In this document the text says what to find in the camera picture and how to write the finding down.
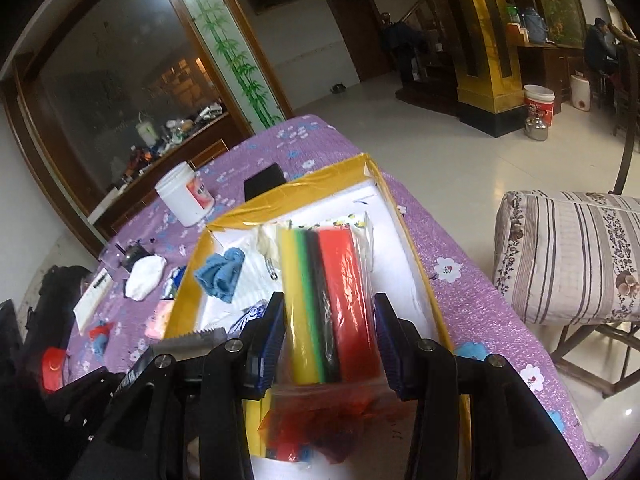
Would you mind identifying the striped floral cushion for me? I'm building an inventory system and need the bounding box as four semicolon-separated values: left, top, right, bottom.
494;190;640;326

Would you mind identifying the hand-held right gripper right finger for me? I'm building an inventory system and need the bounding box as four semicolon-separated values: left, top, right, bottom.
374;292;588;480

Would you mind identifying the white floor container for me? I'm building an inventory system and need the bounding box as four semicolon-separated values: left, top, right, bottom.
570;74;593;110

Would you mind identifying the dark wooden cabinet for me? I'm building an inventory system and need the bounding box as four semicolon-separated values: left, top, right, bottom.
515;42;586;106

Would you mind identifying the red plastic bag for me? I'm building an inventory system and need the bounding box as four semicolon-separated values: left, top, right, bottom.
257;380;421;466

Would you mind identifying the small black box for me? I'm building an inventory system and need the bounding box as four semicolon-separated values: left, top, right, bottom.
243;162;287;202

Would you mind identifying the small white cloth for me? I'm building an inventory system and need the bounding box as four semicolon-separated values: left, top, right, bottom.
124;254;167;302

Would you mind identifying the bag of coloured foam strips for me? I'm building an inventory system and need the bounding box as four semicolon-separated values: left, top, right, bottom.
257;210;397;397

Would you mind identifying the yellow-taped white box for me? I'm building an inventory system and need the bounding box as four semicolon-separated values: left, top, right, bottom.
162;152;473;480

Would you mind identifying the white plastic jar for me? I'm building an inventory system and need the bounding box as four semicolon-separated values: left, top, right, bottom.
155;162;216;228

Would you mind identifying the green landscape painting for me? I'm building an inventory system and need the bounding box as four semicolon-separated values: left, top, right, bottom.
525;0;586;46

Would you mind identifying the steel kettle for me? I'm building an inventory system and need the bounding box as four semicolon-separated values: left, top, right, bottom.
523;112;550;142

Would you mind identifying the blue cloth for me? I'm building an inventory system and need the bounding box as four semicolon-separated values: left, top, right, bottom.
194;247;246;304

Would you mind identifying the wood-framed glass partition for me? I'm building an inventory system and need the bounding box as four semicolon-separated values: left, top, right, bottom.
0;0;261;261

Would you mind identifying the white and red bucket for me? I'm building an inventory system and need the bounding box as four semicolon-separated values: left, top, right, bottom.
523;85;556;128

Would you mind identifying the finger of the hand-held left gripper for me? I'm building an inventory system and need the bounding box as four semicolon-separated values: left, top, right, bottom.
50;366;130;431

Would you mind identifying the bamboo print glass panel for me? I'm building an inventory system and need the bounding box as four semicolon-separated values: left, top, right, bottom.
167;0;293;133

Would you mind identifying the white jug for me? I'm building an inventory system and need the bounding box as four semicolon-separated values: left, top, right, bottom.
136;115;158;147

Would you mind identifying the blue and white printed pack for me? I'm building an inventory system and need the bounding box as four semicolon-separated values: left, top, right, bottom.
227;299;271;337

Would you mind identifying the red object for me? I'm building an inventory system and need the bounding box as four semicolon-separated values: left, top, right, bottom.
42;349;68;393

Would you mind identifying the wooden chair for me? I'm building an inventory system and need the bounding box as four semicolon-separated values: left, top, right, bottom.
547;25;640;401

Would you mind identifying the golden pillar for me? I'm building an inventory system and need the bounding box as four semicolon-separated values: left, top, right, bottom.
425;0;526;138

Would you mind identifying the cluttered wooden counter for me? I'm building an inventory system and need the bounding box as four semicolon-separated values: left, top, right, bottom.
87;110;251;231

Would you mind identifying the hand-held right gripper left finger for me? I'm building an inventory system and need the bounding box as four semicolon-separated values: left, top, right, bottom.
67;291;286;480

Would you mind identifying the small black sharpener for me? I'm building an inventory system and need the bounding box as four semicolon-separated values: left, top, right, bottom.
115;240;151;271

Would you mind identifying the brown wooden door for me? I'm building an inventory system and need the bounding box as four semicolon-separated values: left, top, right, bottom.
324;0;393;83

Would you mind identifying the white booklet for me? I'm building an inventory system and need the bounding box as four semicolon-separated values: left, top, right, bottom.
72;267;126;336

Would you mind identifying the black bag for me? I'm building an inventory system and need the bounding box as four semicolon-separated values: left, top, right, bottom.
22;265;93;361

